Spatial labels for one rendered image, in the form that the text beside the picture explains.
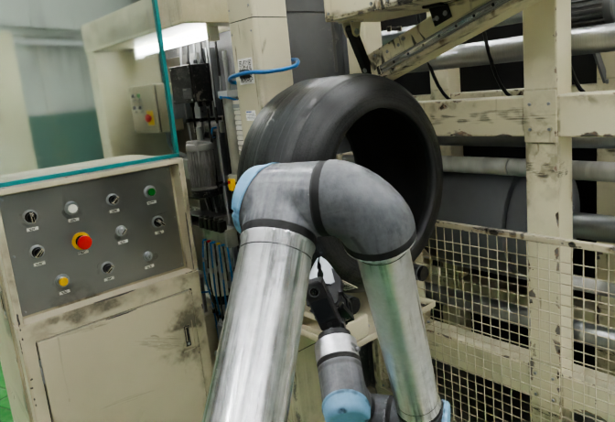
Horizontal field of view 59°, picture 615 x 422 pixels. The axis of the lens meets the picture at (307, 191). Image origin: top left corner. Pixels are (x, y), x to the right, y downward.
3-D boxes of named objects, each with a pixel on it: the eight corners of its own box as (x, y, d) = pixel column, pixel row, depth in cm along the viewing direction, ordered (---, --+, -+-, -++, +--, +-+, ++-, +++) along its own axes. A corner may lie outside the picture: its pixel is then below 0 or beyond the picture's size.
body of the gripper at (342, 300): (321, 308, 129) (329, 355, 121) (305, 291, 123) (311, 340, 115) (351, 297, 127) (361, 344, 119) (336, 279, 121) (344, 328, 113)
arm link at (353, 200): (408, 139, 80) (456, 413, 117) (328, 145, 85) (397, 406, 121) (395, 185, 72) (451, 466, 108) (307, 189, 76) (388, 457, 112)
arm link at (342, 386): (332, 437, 109) (318, 419, 102) (324, 377, 118) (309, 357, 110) (378, 426, 108) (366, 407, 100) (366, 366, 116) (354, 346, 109)
